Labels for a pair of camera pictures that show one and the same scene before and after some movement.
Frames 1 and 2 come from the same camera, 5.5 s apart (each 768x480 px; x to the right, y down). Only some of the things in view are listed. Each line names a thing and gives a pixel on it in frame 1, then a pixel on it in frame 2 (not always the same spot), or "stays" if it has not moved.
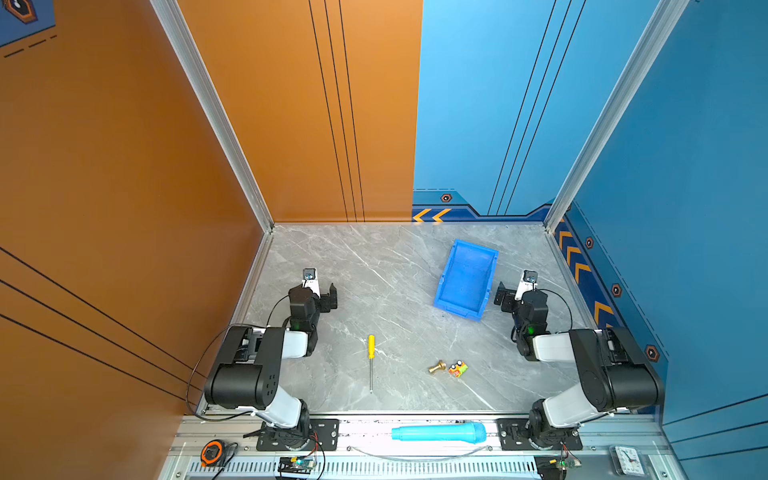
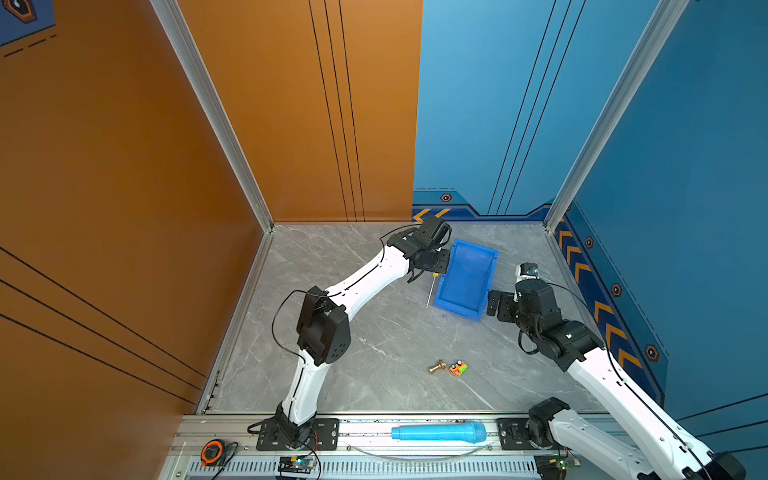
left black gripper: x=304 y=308 → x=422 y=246
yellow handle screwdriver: x=371 y=356 → x=434 y=276
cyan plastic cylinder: x=474 y=432 stays
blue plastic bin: x=466 y=280 stays
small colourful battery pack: x=458 y=368 stays
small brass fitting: x=441 y=365 stays
